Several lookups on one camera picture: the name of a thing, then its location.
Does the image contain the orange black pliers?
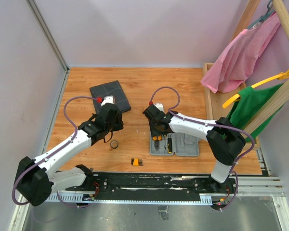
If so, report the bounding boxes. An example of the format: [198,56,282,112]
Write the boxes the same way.
[152,135,162,150]

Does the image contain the black yellow slim screwdriver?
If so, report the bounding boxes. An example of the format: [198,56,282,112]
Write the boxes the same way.
[166,138,173,154]

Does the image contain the grey plastic tool case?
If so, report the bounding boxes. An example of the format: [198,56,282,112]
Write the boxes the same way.
[149,133,200,157]

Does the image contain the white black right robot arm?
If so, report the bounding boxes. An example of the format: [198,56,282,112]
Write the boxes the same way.
[143,104,246,193]

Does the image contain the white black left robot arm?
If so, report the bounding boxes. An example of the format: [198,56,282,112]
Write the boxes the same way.
[12,103,123,206]

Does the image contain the black tape roll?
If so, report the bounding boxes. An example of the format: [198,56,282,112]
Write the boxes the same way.
[110,140,119,149]

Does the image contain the dark grey checked cloth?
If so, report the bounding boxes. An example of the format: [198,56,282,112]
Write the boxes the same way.
[90,80,131,113]

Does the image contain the orange black hex key set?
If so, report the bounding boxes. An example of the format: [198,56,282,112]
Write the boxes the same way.
[131,158,143,166]

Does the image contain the pink shirt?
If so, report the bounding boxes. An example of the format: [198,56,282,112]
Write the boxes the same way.
[201,13,281,93]

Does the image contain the green shirt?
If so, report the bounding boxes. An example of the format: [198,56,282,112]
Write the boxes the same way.
[227,84,282,129]

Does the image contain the yellow clothes hanger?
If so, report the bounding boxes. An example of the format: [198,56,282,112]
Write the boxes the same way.
[222,69,289,108]

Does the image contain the teal clothes hanger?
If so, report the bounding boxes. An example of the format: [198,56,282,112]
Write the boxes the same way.
[247,0,275,29]

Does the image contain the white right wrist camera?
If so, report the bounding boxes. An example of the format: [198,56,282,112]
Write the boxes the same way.
[154,103,164,112]

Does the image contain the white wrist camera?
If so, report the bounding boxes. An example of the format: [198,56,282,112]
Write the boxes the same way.
[101,95,115,106]
[154,103,164,112]

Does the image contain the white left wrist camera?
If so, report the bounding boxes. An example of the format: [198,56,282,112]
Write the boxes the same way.
[101,95,115,106]

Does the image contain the wooden clothes rack frame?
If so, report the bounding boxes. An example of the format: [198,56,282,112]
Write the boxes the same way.
[204,0,289,149]

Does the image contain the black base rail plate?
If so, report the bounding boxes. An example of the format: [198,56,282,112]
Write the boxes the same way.
[67,172,237,202]

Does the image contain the aluminium frame rail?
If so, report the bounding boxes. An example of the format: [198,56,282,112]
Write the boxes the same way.
[19,172,287,205]

